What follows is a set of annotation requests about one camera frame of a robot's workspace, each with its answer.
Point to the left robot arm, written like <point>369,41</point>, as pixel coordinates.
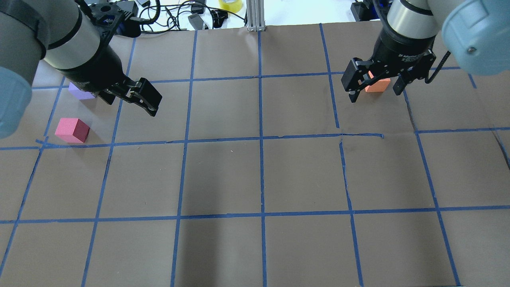
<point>74,38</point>

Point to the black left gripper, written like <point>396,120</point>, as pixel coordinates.
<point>97,70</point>

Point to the aluminium frame post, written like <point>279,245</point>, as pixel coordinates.
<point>255,20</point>

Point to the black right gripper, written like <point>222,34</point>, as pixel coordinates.
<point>399,54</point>

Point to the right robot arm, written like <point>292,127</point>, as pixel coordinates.
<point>418,36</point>

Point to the pink foam block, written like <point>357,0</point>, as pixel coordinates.
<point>72,130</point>

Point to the yellow tape roll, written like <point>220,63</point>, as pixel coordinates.
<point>233,6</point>

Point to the grey power adapter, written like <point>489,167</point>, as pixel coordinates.
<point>197,22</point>

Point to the purple foam block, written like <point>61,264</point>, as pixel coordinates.
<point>80,94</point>

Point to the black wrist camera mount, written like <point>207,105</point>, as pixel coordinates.
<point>113,17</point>

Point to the orange foam block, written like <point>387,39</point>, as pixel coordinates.
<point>379,86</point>

